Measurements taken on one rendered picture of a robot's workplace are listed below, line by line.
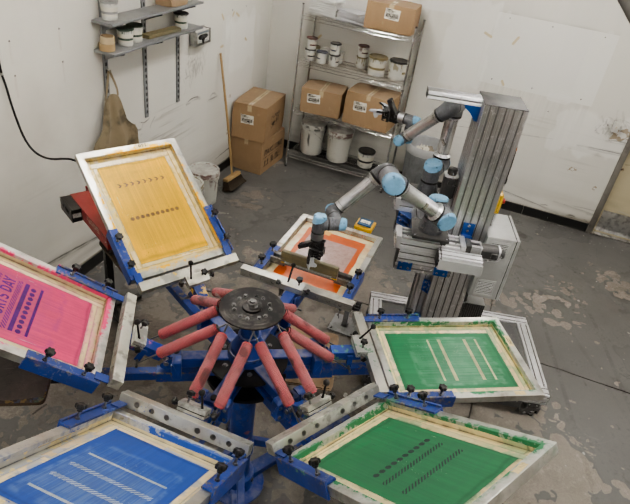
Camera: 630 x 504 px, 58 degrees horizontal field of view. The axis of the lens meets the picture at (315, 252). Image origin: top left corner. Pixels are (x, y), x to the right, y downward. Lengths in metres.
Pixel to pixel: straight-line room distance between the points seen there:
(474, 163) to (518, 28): 3.10
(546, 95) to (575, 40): 0.58
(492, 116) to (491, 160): 0.27
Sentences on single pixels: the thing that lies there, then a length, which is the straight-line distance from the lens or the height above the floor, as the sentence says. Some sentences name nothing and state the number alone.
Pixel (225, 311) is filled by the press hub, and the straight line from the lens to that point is 2.59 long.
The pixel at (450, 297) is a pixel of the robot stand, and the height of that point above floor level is 0.69.
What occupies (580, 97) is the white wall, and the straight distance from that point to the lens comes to 6.60.
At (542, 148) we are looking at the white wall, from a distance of 6.76.
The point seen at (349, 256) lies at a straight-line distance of 3.69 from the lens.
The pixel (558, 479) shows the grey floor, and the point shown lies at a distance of 4.18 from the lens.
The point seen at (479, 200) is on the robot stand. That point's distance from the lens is 3.65.
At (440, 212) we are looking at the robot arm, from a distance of 3.30.
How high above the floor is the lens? 2.98
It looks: 33 degrees down
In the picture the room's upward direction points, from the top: 9 degrees clockwise
